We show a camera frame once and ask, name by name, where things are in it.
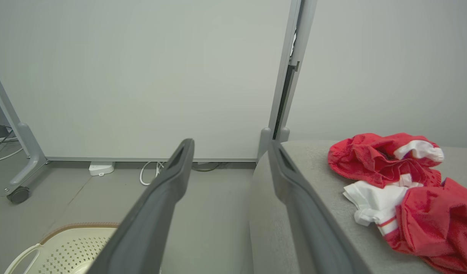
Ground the grey partition foot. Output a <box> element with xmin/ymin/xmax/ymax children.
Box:
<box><xmin>257</xmin><ymin>127</ymin><xmax>273</xmax><ymax>162</ymax></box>
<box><xmin>275</xmin><ymin>127</ymin><xmax>291</xmax><ymax>143</ymax></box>

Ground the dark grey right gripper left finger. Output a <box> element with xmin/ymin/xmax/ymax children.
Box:
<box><xmin>86</xmin><ymin>138</ymin><xmax>195</xmax><ymax>274</ymax></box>

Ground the wide white partition panel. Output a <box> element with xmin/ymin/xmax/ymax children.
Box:
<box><xmin>0</xmin><ymin>0</ymin><xmax>303</xmax><ymax>163</ymax></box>

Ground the white floor cable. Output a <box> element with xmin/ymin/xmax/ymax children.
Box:
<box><xmin>139</xmin><ymin>161</ymin><xmax>166</xmax><ymax>186</ymax></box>

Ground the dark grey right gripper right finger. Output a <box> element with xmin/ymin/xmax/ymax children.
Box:
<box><xmin>267</xmin><ymin>140</ymin><xmax>372</xmax><ymax>274</ymax></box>

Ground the black floor cable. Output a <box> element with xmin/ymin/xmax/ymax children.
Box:
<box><xmin>191</xmin><ymin>162</ymin><xmax>220</xmax><ymax>172</ymax></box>

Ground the red and white garment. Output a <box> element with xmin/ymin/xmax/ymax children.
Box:
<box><xmin>327</xmin><ymin>132</ymin><xmax>467</xmax><ymax>274</ymax></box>

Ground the black caster wheel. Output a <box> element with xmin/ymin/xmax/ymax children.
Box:
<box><xmin>6</xmin><ymin>186</ymin><xmax>31</xmax><ymax>204</ymax></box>

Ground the grey fabric sofa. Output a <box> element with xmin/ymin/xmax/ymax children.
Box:
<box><xmin>249</xmin><ymin>140</ymin><xmax>467</xmax><ymax>274</ymax></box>

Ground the grey partition leg with caster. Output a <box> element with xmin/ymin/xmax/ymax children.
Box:
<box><xmin>4</xmin><ymin>122</ymin><xmax>48</xmax><ymax>199</ymax></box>

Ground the cream perforated laundry basket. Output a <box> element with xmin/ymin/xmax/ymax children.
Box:
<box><xmin>4</xmin><ymin>222</ymin><xmax>122</xmax><ymax>274</ymax></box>

